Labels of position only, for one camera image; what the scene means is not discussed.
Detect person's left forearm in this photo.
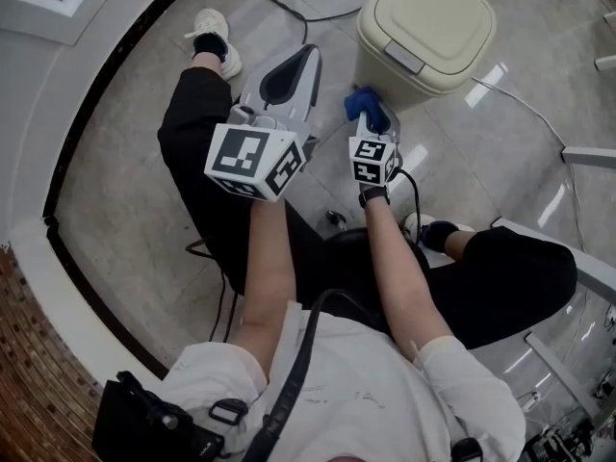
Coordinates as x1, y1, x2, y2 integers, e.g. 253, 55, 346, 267
235, 199, 297, 355

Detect person's black trousers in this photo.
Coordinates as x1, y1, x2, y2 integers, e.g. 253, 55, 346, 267
157, 66, 578, 350

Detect person's white shirt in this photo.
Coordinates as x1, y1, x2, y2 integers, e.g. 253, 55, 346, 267
161, 300, 526, 462

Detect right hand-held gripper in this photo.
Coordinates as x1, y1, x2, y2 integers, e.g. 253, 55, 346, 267
346, 106, 404, 188

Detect white curved window ledge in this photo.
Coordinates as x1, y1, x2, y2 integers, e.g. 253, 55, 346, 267
0, 0, 193, 389

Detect person's right white shoe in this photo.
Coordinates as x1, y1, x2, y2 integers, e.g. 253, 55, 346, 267
403, 212, 475, 249

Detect black power cable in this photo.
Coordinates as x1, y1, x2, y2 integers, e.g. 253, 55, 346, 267
254, 0, 363, 46

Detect white table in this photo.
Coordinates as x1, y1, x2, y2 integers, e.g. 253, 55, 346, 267
493, 55, 616, 418

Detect person's left white shoe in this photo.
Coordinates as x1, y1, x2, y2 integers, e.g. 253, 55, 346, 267
184, 8, 244, 82

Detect black shoulder strap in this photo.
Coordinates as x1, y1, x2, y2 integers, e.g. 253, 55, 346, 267
240, 289, 367, 462

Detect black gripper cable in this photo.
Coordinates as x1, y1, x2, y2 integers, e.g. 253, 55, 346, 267
185, 236, 242, 344
395, 167, 424, 244

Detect beige plastic trash bin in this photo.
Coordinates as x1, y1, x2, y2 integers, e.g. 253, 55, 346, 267
355, 0, 498, 110

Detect person's right forearm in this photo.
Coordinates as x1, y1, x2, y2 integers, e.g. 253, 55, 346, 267
363, 199, 453, 360

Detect dark wristwatch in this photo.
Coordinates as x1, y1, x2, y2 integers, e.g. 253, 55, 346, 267
358, 185, 391, 207

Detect blue cloth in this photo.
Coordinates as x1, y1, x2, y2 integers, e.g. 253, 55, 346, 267
344, 85, 391, 134

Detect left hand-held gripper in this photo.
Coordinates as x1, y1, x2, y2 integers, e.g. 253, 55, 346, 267
204, 43, 323, 204

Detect thick white cord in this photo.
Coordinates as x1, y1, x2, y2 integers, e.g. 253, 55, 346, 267
470, 75, 586, 254

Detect black stool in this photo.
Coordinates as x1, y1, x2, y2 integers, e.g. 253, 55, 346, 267
320, 209, 429, 307

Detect black chest-mounted device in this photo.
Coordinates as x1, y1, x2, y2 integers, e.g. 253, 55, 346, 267
90, 371, 225, 462

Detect person's white shoe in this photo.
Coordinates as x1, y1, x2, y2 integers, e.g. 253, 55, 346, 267
403, 212, 475, 249
184, 8, 244, 82

